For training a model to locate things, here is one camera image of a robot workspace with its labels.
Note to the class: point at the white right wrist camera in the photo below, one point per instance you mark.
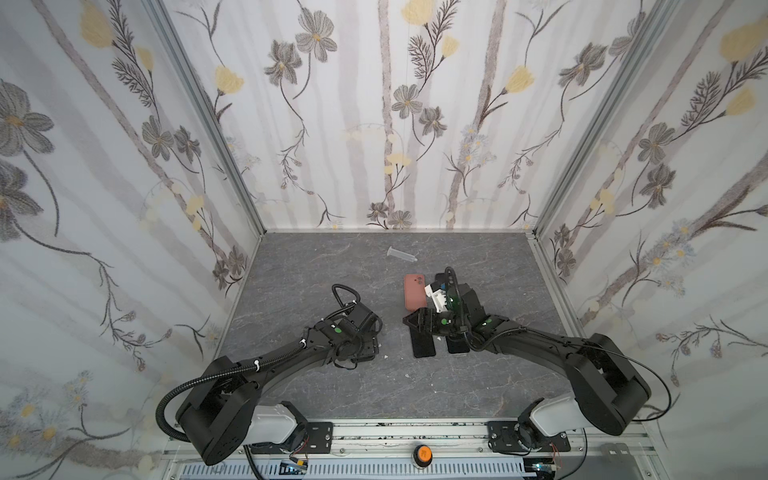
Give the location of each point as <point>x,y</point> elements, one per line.
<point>437,296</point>

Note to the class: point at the phone with pink case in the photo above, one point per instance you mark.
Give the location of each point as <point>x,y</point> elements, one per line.
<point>422,345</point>

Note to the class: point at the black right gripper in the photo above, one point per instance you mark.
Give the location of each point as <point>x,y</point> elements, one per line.
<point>432,321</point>

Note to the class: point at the orange emergency stop button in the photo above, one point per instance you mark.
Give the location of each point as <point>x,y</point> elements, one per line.
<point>422,456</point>

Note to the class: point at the clear plastic tube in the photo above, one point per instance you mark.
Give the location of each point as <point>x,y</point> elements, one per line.
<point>395,253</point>

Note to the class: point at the pink phone case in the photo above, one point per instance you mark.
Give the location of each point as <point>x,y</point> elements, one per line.
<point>414,292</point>

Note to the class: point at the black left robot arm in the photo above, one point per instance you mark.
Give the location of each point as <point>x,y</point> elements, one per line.
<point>220,412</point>

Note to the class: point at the black phone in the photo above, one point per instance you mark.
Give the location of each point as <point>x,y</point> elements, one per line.
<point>457,345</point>

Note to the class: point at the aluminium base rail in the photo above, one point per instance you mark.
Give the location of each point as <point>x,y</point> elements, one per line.
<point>447,448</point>

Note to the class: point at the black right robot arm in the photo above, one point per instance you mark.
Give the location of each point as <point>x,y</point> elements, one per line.
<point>606,389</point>

